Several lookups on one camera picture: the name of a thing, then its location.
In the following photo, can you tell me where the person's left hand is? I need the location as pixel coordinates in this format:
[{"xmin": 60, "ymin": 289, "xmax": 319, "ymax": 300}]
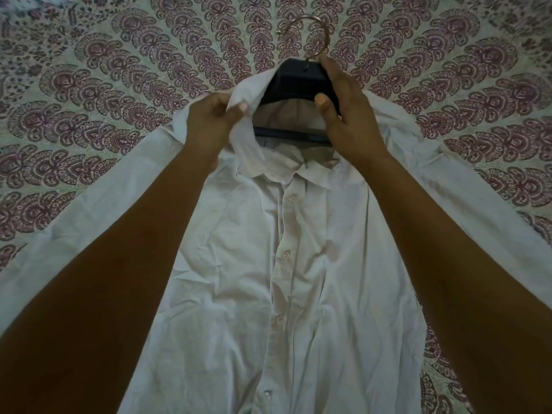
[{"xmin": 185, "ymin": 92, "xmax": 249, "ymax": 158}]

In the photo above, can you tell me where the person's right hand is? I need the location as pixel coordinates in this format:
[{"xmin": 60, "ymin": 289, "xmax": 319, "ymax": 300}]
[{"xmin": 314, "ymin": 54, "xmax": 388, "ymax": 167}]

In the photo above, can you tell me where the black hanger with gold hook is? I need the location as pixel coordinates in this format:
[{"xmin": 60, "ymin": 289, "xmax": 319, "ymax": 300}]
[{"xmin": 252, "ymin": 15, "xmax": 341, "ymax": 147}]

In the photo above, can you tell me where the white button-up shirt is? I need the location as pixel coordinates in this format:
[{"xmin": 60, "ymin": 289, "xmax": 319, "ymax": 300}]
[{"xmin": 0, "ymin": 67, "xmax": 552, "ymax": 414}]

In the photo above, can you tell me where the person's left forearm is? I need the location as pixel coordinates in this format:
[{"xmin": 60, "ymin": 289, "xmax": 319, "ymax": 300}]
[{"xmin": 0, "ymin": 144, "xmax": 221, "ymax": 414}]

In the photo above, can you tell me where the person's right forearm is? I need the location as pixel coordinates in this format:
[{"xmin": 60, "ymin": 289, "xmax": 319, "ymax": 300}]
[{"xmin": 345, "ymin": 147, "xmax": 552, "ymax": 414}]

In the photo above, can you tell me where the patterned mandala bedsheet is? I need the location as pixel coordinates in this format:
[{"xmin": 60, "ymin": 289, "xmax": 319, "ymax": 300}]
[{"xmin": 0, "ymin": 0, "xmax": 552, "ymax": 414}]

